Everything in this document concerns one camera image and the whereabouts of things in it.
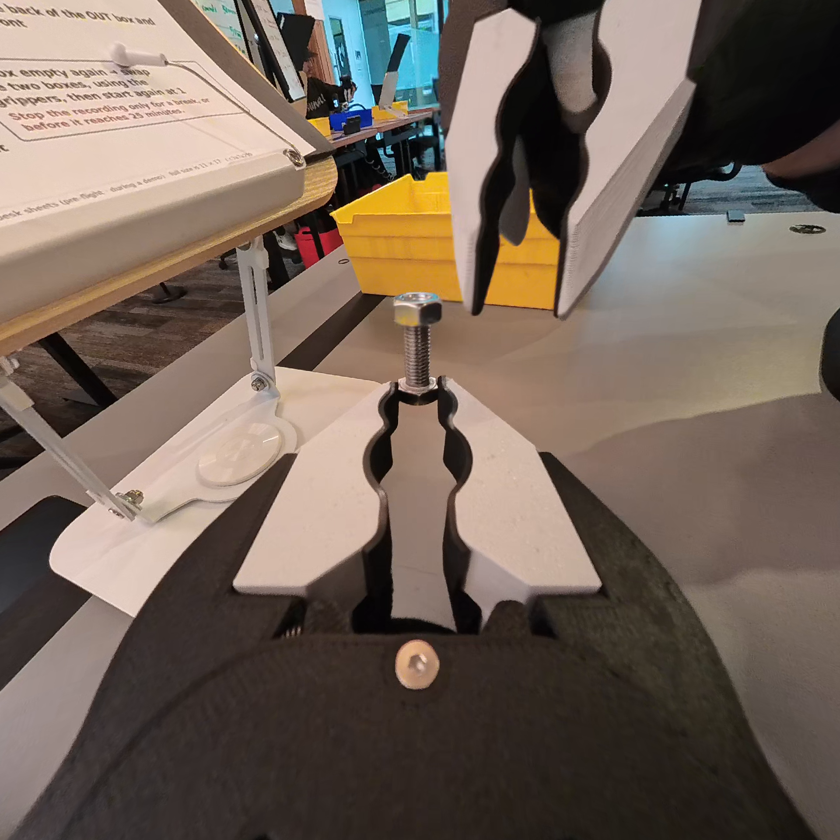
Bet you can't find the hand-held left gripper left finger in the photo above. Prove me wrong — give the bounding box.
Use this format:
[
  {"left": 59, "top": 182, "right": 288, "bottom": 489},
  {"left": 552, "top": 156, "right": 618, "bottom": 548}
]
[{"left": 233, "top": 379, "right": 403, "bottom": 624}]

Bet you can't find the silver hex bolt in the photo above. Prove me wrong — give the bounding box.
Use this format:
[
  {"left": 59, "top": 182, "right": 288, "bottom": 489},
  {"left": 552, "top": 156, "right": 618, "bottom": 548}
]
[{"left": 392, "top": 292, "right": 443, "bottom": 393}]

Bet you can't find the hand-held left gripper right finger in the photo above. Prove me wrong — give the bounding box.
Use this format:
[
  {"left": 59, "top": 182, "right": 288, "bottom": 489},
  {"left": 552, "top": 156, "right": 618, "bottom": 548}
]
[{"left": 435, "top": 376, "right": 603, "bottom": 632}]

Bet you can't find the person's right forearm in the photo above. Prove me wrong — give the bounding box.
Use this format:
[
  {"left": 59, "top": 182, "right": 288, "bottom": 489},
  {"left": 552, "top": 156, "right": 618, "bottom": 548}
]
[{"left": 755, "top": 0, "right": 840, "bottom": 214}]

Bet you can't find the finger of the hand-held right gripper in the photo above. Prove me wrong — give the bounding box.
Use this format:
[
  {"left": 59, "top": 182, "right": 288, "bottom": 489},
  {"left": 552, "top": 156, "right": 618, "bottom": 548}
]
[
  {"left": 445, "top": 8, "right": 542, "bottom": 317},
  {"left": 553, "top": 0, "right": 704, "bottom": 321}
]

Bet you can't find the printed instruction sheet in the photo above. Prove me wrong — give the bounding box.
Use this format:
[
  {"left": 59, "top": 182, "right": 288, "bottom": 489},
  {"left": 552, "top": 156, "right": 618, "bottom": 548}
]
[{"left": 0, "top": 0, "right": 316, "bottom": 227}]

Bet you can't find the clear sign holder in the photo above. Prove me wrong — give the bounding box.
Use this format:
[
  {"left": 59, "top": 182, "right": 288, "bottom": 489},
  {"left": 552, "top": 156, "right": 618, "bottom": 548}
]
[{"left": 379, "top": 33, "right": 413, "bottom": 112}]

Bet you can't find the long wooden table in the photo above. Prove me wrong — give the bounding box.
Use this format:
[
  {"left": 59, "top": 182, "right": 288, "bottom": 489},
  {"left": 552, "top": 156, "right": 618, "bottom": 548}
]
[{"left": 308, "top": 108, "right": 437, "bottom": 158}]

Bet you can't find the white tethered pin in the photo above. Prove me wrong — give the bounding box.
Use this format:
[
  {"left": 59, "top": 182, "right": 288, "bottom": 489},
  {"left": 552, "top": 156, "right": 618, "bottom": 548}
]
[{"left": 110, "top": 42, "right": 296, "bottom": 160}]

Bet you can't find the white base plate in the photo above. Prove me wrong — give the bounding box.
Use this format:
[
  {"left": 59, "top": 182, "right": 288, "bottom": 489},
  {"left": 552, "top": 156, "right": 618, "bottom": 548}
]
[{"left": 49, "top": 366, "right": 385, "bottom": 618}]

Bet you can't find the red bag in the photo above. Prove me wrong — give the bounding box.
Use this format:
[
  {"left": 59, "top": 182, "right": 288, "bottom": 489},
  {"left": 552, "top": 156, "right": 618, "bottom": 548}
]
[{"left": 295, "top": 223, "right": 343, "bottom": 265}]

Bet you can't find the small easel whiteboard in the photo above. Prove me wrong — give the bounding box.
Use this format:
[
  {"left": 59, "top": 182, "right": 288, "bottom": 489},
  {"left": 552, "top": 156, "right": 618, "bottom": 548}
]
[{"left": 241, "top": 0, "right": 308, "bottom": 99}]

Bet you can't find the whiteboard with green writing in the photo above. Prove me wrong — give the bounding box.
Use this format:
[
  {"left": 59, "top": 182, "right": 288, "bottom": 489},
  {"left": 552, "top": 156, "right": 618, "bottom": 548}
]
[{"left": 200, "top": 0, "right": 249, "bottom": 56}]

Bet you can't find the white slotted support bracket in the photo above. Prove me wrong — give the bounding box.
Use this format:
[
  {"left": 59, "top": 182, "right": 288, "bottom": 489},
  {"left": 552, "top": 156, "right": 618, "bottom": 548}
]
[{"left": 235, "top": 236, "right": 281, "bottom": 396}]

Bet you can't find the clear acrylic foot plate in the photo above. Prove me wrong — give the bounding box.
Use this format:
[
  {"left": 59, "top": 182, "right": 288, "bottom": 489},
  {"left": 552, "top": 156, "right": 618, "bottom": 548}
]
[{"left": 110, "top": 387, "right": 298, "bottom": 526}]

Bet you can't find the yellow plastic bin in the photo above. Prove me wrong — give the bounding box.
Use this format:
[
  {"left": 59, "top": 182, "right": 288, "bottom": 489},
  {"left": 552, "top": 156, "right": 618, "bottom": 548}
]
[{"left": 330, "top": 172, "right": 565, "bottom": 312}]

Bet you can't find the clear acrylic support leg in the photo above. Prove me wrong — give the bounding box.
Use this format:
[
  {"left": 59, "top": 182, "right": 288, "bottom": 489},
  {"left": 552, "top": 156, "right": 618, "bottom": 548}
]
[{"left": 0, "top": 357, "right": 140, "bottom": 524}]

